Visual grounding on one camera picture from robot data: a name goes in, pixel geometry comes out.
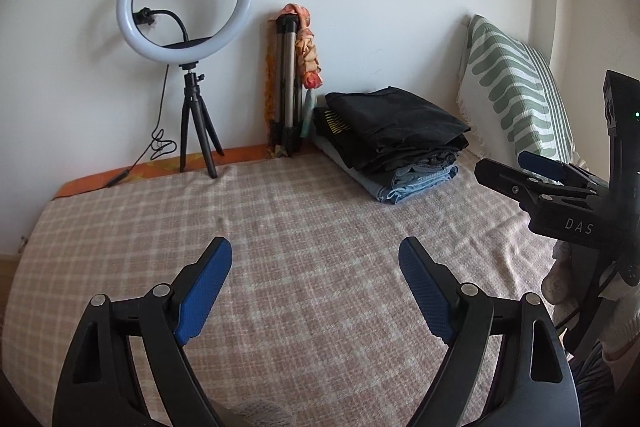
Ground black pants pink logo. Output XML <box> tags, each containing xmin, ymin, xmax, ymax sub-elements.
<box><xmin>323</xmin><ymin>87</ymin><xmax>470</xmax><ymax>174</ymax></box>

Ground right hand white glove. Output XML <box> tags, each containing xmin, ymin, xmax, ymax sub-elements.
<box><xmin>541</xmin><ymin>239</ymin><xmax>616</xmax><ymax>358</ymax></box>

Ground green white patterned pillow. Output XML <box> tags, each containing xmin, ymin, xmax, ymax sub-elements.
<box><xmin>457</xmin><ymin>15</ymin><xmax>586</xmax><ymax>167</ymax></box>

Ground folded blue jeans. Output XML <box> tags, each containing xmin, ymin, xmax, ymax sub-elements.
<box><xmin>314</xmin><ymin>136</ymin><xmax>458</xmax><ymax>205</ymax></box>

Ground orange bed sheet edge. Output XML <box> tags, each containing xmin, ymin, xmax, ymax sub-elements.
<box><xmin>53</xmin><ymin>144</ymin><xmax>272</xmax><ymax>199</ymax></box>

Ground plaid beige bed blanket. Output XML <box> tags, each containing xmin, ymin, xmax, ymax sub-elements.
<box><xmin>2</xmin><ymin>153</ymin><xmax>553</xmax><ymax>426</ymax></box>

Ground folded silver tripod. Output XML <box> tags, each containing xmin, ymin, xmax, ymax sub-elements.
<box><xmin>269</xmin><ymin>13</ymin><xmax>302</xmax><ymax>156</ymax></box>

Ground black mini tripod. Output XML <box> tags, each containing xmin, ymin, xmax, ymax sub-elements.
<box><xmin>179</xmin><ymin>62</ymin><xmax>224</xmax><ymax>179</ymax></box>

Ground black yellow striped garment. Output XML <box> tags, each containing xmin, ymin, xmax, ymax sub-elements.
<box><xmin>312</xmin><ymin>107</ymin><xmax>359</xmax><ymax>168</ymax></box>

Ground orange floral fabric strip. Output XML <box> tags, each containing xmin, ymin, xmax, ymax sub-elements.
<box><xmin>279</xmin><ymin>3</ymin><xmax>322</xmax><ymax>90</ymax></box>

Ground black ring light cable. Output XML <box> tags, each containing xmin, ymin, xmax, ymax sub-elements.
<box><xmin>104</xmin><ymin>65</ymin><xmax>179</xmax><ymax>191</ymax></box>

